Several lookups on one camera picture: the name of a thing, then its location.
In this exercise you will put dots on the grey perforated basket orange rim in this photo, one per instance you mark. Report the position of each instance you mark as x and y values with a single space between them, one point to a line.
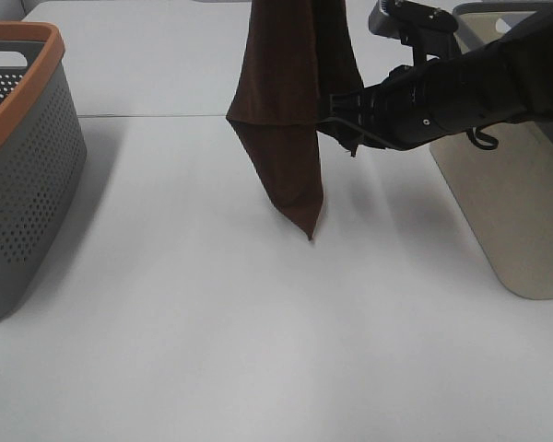
42 153

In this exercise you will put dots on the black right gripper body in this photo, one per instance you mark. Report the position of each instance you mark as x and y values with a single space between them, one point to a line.
393 114

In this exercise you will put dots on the beige basket grey rim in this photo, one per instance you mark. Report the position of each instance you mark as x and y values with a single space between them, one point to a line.
506 195

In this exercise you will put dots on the brown towel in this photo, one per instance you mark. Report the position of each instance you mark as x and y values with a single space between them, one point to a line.
297 52

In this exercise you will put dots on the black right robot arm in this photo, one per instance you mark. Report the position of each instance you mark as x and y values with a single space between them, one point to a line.
446 91

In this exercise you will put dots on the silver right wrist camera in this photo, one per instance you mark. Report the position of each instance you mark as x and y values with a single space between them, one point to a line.
427 30

